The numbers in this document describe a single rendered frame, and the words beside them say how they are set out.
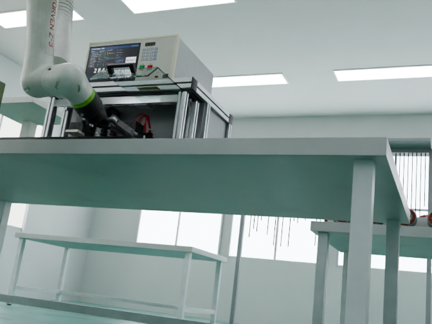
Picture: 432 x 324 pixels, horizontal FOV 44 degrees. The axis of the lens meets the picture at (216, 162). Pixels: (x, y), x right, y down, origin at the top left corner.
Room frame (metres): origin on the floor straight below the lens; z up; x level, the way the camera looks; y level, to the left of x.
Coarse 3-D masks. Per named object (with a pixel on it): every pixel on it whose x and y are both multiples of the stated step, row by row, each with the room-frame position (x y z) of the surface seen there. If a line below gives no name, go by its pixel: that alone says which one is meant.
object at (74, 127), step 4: (72, 124) 2.08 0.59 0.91; (76, 124) 2.07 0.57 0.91; (80, 124) 2.06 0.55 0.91; (72, 128) 2.07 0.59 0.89; (76, 128) 2.06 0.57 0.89; (80, 128) 2.06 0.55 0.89; (92, 128) 2.11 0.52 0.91; (68, 132) 2.06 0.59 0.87; (72, 132) 2.06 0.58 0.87; (76, 132) 2.05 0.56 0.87; (80, 132) 2.05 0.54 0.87
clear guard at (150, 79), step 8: (104, 72) 1.84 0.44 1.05; (120, 72) 1.80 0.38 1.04; (128, 72) 1.78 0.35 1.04; (136, 72) 1.76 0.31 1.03; (144, 72) 1.74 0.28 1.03; (152, 72) 1.74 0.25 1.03; (160, 72) 1.80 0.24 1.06; (112, 80) 1.93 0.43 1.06; (120, 80) 1.92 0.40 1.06; (128, 80) 1.91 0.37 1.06; (136, 80) 1.90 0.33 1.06; (144, 80) 1.89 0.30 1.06; (152, 80) 1.88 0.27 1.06; (160, 80) 1.87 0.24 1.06; (168, 80) 1.86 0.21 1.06; (128, 88) 1.99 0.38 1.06; (136, 88) 1.98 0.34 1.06; (144, 88) 1.97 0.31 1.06; (152, 88) 1.96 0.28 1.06; (160, 88) 1.95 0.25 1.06; (168, 88) 1.94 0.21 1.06; (176, 88) 1.93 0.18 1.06
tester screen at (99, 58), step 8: (96, 48) 2.16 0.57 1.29; (104, 48) 2.14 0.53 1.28; (112, 48) 2.13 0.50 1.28; (120, 48) 2.11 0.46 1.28; (128, 48) 2.09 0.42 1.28; (136, 48) 2.08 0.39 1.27; (96, 56) 2.16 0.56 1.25; (104, 56) 2.14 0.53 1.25; (112, 56) 2.12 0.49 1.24; (120, 56) 2.11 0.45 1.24; (128, 56) 2.09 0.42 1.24; (136, 56) 2.07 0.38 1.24; (88, 64) 2.17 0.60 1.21; (96, 64) 2.15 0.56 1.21; (104, 64) 2.14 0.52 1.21; (88, 72) 2.17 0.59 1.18; (88, 80) 2.17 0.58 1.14
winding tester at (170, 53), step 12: (168, 36) 2.02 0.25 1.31; (144, 48) 2.06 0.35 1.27; (156, 48) 2.04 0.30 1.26; (168, 48) 2.02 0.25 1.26; (180, 48) 2.04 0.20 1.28; (144, 60) 2.06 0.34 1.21; (156, 60) 2.04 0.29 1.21; (168, 60) 2.01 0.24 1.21; (180, 60) 2.05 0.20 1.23; (192, 60) 2.15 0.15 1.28; (168, 72) 2.01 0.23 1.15; (180, 72) 2.06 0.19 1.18; (192, 72) 2.16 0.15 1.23; (204, 72) 2.27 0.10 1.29; (204, 84) 2.28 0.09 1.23
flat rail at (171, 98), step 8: (128, 96) 2.04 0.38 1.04; (136, 96) 2.02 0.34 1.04; (144, 96) 2.01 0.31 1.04; (152, 96) 1.99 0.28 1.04; (160, 96) 1.98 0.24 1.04; (168, 96) 1.96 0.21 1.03; (176, 96) 1.95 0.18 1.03; (56, 104) 2.18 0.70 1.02; (64, 104) 2.16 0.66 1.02; (104, 104) 2.08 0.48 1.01; (112, 104) 2.07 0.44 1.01; (120, 104) 2.06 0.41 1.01; (128, 104) 2.05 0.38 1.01
